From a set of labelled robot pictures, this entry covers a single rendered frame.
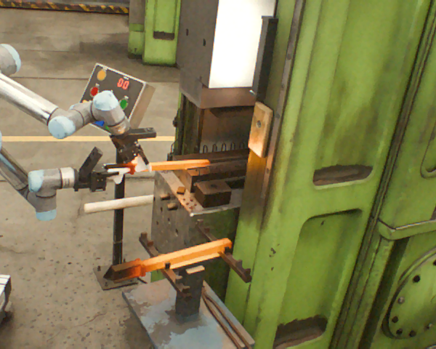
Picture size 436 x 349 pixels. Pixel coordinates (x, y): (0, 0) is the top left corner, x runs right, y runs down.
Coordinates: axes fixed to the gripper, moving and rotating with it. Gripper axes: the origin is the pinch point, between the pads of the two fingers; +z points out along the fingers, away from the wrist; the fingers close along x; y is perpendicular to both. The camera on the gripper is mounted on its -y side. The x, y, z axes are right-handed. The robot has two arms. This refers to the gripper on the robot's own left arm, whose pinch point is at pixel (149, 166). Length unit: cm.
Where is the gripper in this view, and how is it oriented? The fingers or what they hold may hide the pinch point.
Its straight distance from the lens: 200.3
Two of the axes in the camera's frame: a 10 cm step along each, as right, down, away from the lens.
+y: -8.4, 5.3, -1.6
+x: 4.3, 4.6, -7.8
